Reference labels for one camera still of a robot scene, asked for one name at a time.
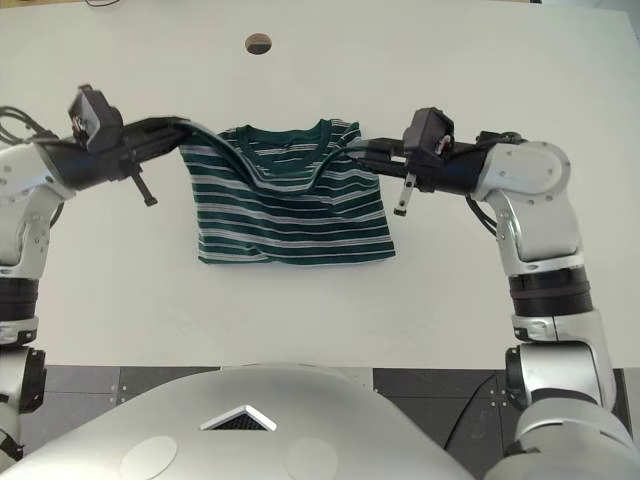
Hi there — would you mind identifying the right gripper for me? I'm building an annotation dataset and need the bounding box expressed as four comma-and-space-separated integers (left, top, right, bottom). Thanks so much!
349, 135, 502, 217

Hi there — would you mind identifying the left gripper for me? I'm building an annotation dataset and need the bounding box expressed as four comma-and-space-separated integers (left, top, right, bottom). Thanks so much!
35, 115, 202, 208

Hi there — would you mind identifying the green white striped T-shirt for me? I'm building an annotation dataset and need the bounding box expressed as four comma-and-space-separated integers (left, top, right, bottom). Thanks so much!
177, 118, 398, 267

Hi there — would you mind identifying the robot body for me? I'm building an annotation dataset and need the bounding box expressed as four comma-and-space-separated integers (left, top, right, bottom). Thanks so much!
0, 363, 504, 480

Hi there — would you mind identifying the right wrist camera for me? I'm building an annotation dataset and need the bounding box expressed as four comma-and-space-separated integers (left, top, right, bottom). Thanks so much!
401, 106, 456, 175

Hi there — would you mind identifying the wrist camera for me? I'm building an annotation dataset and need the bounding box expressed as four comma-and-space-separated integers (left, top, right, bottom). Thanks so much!
66, 84, 125, 151
401, 106, 456, 175

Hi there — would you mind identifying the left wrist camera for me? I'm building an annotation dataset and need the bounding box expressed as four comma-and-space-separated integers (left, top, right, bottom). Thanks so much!
66, 84, 125, 151

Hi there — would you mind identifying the black floor cable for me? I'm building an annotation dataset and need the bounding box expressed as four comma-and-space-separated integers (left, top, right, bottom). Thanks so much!
442, 373, 507, 454

